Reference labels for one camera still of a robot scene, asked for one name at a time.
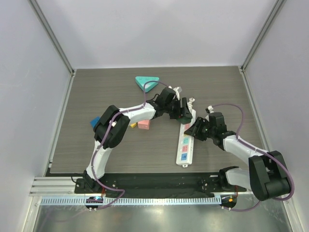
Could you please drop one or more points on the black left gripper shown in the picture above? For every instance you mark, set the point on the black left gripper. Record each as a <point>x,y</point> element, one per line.
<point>181,112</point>

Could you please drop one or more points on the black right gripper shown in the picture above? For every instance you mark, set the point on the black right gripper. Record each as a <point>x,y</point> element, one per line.
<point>200,127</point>

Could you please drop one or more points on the white power strip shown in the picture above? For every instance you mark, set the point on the white power strip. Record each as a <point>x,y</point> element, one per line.
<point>185,144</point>

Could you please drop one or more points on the pink cube plug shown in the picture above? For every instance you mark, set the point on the pink cube plug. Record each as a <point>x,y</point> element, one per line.
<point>144,124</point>

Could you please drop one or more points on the teal triangular socket adapter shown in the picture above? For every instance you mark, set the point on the teal triangular socket adapter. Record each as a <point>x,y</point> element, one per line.
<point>146,83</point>

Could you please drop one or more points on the blue cube plug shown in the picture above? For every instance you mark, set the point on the blue cube plug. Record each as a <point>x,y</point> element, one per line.
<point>94,121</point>

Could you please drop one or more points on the dark green cube plug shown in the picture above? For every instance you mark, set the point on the dark green cube plug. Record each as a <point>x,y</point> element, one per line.
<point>184,120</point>

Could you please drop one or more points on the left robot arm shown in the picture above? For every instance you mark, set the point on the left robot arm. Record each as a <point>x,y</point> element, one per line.
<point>111,127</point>

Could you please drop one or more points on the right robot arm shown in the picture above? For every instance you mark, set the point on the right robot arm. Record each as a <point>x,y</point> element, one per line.
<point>267,176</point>

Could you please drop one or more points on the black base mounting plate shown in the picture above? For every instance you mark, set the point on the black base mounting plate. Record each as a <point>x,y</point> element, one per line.
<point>168,185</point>

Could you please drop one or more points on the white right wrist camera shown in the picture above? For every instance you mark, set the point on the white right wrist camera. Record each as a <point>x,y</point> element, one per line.
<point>209,110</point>

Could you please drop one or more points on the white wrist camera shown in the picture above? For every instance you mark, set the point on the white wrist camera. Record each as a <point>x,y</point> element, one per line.
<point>209,110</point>
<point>177,90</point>

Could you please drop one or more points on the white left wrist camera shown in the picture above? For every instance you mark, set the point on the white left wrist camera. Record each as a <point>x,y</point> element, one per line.
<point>177,90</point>

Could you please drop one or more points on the white slotted cable duct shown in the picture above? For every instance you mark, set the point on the white slotted cable duct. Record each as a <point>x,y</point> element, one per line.
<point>88,201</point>

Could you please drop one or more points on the right aluminium frame post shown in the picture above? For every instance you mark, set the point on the right aluminium frame post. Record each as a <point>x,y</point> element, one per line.
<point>262,33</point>

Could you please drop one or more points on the aluminium frame post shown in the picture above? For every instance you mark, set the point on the aluminium frame post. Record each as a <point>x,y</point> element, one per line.
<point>262,33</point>
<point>47,28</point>

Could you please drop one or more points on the left aluminium frame post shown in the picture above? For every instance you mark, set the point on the left aluminium frame post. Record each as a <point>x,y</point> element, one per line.
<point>47,28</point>

